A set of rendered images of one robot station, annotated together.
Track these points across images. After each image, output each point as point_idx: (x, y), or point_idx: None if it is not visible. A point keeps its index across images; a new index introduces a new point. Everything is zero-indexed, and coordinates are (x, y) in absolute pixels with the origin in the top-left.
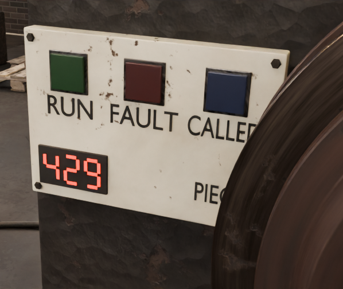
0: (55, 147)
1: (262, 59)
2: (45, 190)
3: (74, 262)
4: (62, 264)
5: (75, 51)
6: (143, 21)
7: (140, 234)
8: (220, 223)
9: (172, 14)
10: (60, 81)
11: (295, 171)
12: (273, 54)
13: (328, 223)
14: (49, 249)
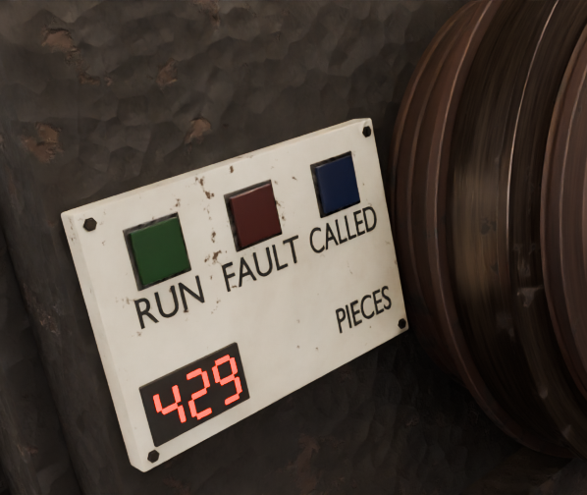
0: (166, 375)
1: (354, 133)
2: (164, 457)
3: None
4: None
5: (159, 215)
6: (209, 145)
7: (279, 437)
8: (512, 261)
9: (238, 124)
10: (155, 267)
11: (563, 163)
12: (360, 123)
13: None
14: None
